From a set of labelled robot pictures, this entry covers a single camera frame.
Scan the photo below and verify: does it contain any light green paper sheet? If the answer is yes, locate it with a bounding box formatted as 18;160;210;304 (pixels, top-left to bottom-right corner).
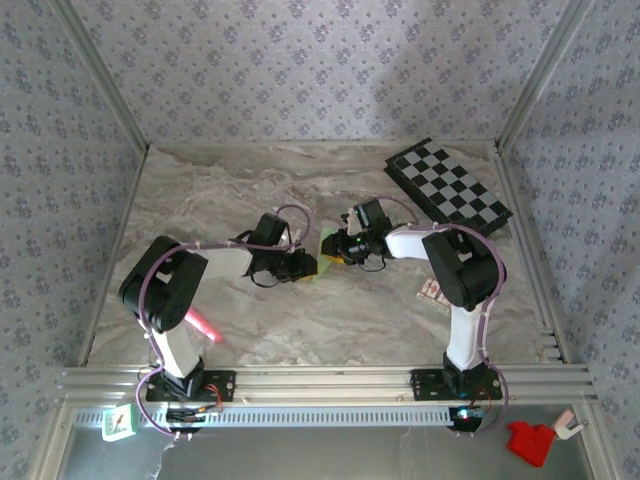
309;228;342;286

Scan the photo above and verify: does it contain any red white card pack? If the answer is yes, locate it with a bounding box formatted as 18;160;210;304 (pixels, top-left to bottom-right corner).
417;277;451;312

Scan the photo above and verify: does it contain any pink tube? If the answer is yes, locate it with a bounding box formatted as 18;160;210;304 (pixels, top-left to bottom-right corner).
185;307;226;345

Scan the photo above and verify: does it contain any black grey folding chessboard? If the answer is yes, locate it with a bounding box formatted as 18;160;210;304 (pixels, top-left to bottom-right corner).
383;137;515;251

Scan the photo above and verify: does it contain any left controller board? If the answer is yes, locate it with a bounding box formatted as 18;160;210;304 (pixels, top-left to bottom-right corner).
164;407;224;434

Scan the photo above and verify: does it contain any controller board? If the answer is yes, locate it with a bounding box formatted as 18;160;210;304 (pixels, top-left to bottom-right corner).
164;407;224;434
447;405;486;434

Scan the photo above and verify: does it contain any right controller board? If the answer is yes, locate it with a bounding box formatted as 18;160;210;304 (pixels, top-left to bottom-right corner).
447;405;486;434

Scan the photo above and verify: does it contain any green white small card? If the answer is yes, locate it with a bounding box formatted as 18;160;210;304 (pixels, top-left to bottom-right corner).
101;403;139;443

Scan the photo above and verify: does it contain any white pink plastic clip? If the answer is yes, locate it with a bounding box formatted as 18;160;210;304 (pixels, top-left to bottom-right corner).
553;409;585;441

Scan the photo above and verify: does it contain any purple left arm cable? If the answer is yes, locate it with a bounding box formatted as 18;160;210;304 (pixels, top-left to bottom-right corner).
132;203;314;441

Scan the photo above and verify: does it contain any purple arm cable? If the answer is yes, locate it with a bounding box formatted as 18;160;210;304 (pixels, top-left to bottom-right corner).
132;203;314;441
377;195;511;439

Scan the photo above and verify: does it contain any aluminium front rail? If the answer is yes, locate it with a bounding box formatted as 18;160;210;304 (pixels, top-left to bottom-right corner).
57;364;599;406

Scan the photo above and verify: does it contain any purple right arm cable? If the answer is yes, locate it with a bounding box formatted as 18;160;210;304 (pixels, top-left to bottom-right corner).
377;195;511;439

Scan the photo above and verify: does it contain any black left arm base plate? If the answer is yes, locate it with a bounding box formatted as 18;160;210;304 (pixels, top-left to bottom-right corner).
144;368;237;404

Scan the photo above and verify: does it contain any grey slotted cable duct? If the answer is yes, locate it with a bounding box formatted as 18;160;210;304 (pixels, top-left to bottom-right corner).
74;404;454;429

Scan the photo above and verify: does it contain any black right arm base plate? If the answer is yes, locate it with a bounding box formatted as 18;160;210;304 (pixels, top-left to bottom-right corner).
410;367;504;402

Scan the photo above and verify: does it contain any aluminium frame post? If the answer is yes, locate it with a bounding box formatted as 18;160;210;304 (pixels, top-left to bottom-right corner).
494;0;596;151

